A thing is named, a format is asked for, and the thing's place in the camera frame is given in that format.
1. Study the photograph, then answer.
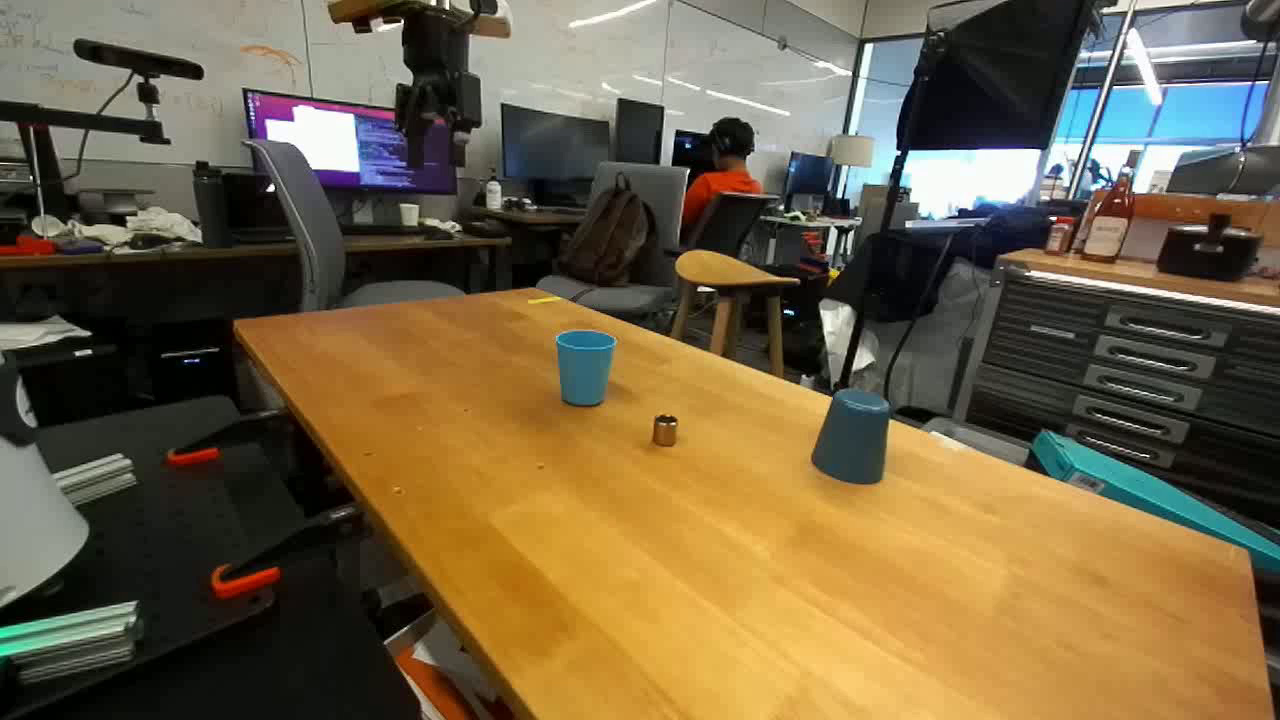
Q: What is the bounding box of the crumpled white cloth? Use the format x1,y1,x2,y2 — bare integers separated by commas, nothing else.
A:
120,205,207,251

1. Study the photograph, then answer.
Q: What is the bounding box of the wooden stool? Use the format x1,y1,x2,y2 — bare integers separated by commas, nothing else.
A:
666,243,804,379

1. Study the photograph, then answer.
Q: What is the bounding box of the teal flat board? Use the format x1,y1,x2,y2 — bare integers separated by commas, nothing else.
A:
1022,423,1280,581

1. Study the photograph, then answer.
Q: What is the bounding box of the black mesh chair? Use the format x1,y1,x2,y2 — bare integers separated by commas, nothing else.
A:
683,194,780,259

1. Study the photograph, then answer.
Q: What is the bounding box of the dark wooden desk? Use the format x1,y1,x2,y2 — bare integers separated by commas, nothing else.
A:
0,227,516,404

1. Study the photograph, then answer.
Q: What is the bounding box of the light blue plastic cup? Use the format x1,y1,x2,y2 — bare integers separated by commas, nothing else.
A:
552,330,621,411

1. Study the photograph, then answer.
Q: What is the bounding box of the black light stand pole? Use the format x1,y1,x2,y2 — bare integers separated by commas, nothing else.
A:
834,34,952,392

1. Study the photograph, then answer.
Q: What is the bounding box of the red glass bottle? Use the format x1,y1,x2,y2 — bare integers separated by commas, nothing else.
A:
1076,147,1138,266

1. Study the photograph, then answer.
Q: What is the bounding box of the person in orange shirt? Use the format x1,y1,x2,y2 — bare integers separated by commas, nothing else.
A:
680,111,768,250

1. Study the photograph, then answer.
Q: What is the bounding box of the white paper stack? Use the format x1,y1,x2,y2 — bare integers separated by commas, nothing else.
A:
0,314,95,357

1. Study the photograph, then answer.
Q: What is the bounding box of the brown backpack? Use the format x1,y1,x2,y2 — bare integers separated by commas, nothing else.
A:
555,177,658,294

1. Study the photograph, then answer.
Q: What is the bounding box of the tall dark monitor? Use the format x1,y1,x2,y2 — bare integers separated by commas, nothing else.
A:
606,98,666,168

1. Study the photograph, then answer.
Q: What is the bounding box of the gray chair with backpack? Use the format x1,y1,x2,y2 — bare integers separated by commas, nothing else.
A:
535,157,695,330

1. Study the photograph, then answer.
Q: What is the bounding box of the black studio light panel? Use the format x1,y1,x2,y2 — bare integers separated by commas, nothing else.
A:
897,0,1101,157

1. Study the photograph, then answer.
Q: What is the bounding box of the long aluminium profile stack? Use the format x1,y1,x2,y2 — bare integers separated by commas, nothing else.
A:
0,597,147,690

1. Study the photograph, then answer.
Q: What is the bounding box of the gray drawer cabinet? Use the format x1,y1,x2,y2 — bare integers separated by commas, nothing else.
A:
965,250,1280,529

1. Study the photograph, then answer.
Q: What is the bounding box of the white table lamp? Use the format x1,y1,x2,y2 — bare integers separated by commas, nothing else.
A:
823,133,880,207

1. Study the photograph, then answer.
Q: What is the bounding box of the black side platform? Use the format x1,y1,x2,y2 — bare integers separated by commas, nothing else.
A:
0,392,422,720

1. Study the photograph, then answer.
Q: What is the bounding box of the dark blue plastic cup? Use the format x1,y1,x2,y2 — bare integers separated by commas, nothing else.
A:
808,386,897,488

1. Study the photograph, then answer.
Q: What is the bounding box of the wide dark monitor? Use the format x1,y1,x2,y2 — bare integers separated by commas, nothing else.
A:
494,99,616,207

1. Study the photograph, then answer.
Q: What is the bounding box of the large orange clamp handle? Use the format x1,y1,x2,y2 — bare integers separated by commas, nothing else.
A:
202,560,287,606

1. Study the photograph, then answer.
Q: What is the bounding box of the monitor with purple screen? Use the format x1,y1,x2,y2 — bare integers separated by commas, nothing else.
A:
240,85,458,200

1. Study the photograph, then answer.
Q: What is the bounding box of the white cone shaped cover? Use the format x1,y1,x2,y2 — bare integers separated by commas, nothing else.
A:
0,436,91,611

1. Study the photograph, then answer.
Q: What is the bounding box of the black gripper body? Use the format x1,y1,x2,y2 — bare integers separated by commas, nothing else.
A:
397,6,482,137

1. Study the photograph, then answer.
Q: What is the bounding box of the gray office chair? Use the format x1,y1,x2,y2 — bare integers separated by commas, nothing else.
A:
243,137,469,316

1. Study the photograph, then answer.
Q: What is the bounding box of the black camera on stand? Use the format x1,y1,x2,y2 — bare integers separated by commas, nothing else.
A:
66,35,207,147

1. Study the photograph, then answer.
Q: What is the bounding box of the short aluminium profile stack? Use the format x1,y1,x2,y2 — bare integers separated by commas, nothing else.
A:
49,450,139,512

